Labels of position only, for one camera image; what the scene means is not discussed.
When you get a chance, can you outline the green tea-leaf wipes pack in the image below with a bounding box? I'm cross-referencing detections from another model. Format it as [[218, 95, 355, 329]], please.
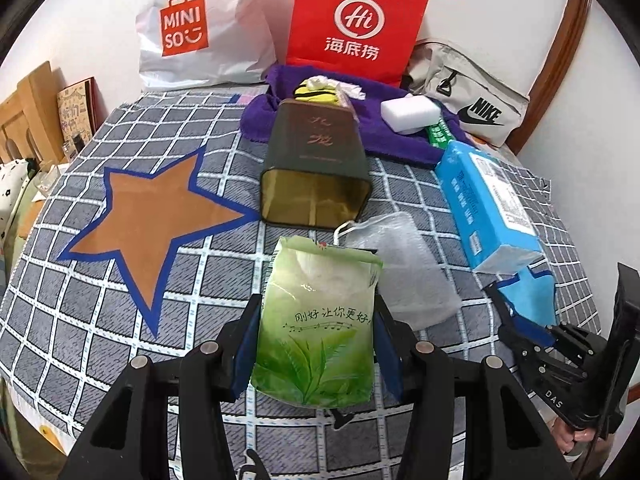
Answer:
[[252, 236, 383, 408]]

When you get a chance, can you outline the yellow Adidas pouch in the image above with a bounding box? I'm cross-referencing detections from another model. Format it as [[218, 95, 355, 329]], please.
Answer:
[[293, 79, 340, 105]]

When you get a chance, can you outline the white glove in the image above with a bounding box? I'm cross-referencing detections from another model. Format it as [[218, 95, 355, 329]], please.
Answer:
[[302, 75, 366, 100]]

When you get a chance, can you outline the person's right hand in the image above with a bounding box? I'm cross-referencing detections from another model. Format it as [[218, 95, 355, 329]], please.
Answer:
[[550, 417, 596, 454]]

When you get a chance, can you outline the blue star sticker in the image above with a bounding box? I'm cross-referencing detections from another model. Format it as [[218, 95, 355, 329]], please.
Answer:
[[497, 266, 556, 326]]

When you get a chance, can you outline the blue tissue pack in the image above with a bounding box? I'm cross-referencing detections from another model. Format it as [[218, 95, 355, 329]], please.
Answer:
[[436, 141, 542, 275]]

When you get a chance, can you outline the grey checked tablecloth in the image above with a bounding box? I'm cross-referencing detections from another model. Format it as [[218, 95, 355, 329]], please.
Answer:
[[1, 90, 602, 479]]

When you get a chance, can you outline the brown star sticker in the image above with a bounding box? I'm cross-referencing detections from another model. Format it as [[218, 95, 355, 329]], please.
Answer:
[[58, 146, 259, 335]]

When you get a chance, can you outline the dark green tea tin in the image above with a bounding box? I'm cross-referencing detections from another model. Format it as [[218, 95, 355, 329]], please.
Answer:
[[259, 99, 372, 230]]

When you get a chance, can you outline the green toothpaste box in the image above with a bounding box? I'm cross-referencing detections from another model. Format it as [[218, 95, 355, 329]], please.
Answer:
[[426, 118, 454, 150]]

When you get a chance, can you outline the grey Nike waist bag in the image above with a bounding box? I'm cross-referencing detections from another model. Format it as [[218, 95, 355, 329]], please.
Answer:
[[407, 39, 529, 148]]

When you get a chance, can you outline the purple towel tray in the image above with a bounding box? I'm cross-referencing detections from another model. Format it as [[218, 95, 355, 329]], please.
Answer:
[[240, 65, 444, 169]]

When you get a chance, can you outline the white spotted pillow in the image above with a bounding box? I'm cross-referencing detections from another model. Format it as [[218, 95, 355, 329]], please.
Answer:
[[0, 159, 29, 240]]

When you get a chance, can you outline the brown book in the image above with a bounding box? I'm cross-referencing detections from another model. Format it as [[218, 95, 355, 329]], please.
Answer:
[[56, 77, 99, 151]]

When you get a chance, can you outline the wooden headboard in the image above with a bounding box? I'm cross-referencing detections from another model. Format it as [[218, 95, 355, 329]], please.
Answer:
[[0, 61, 65, 164]]

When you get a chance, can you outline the white Miniso plastic bag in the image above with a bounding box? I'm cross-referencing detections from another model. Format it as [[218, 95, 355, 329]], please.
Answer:
[[136, 0, 277, 91]]

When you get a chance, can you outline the red Haidilao paper bag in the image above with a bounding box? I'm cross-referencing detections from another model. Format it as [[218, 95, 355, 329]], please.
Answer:
[[286, 0, 428, 87]]

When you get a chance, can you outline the brown wooden door frame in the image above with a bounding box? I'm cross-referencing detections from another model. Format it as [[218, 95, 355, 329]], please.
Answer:
[[506, 0, 591, 155]]

